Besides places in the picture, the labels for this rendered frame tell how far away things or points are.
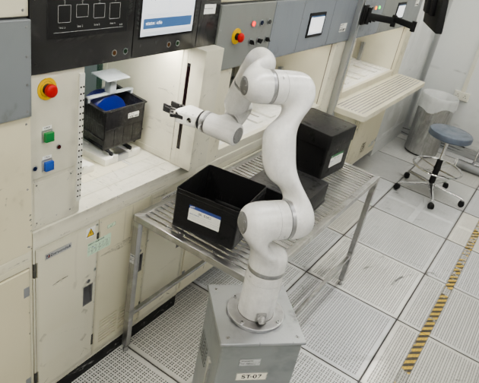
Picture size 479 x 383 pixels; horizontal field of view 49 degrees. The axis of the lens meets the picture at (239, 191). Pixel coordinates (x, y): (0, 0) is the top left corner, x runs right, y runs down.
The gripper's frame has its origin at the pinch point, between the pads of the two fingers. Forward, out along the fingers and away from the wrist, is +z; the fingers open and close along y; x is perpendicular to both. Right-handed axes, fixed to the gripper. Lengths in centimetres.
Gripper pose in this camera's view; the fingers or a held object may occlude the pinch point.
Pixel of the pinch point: (171, 106)
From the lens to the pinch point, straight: 207.1
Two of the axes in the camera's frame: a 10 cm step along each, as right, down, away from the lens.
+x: 1.8, -8.6, -4.8
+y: 5.4, -3.2, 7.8
